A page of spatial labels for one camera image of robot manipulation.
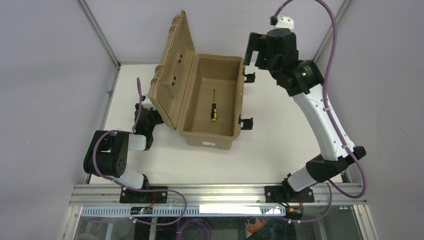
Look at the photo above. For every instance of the tan plastic tool box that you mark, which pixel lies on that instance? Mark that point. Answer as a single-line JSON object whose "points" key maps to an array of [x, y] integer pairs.
{"points": [[181, 90]]}

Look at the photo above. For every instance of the aluminium mounting rail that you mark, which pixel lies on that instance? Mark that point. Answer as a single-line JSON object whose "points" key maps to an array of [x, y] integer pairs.
{"points": [[199, 194]]}

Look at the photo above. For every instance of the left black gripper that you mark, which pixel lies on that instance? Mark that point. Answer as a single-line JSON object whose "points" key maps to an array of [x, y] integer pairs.
{"points": [[145, 116]]}

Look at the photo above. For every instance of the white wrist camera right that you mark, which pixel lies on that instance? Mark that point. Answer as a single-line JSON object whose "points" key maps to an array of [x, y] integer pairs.
{"points": [[282, 21]]}

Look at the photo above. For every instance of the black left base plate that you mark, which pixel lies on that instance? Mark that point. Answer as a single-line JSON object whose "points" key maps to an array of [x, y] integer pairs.
{"points": [[158, 196]]}

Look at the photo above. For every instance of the white slotted cable duct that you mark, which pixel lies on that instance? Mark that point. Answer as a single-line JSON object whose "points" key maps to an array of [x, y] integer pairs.
{"points": [[203, 210]]}

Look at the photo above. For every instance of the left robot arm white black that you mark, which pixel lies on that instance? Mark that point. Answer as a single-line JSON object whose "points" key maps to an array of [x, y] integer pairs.
{"points": [[108, 151]]}

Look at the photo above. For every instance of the orange object under table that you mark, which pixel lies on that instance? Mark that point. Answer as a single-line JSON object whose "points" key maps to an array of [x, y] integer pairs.
{"points": [[254, 224]]}

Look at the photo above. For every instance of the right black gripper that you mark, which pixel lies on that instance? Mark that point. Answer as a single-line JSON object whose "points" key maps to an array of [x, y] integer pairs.
{"points": [[260, 42]]}

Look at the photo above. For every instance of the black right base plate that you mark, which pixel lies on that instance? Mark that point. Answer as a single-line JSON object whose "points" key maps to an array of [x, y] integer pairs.
{"points": [[275, 195]]}

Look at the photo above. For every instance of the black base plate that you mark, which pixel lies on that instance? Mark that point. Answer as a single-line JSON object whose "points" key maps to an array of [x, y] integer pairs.
{"points": [[275, 195], [158, 196]]}

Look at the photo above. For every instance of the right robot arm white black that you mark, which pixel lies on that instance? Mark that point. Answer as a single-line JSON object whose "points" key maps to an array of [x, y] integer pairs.
{"points": [[303, 81]]}

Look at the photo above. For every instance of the black yellow screwdriver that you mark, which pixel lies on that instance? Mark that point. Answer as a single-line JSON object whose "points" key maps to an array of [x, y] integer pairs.
{"points": [[214, 112]]}

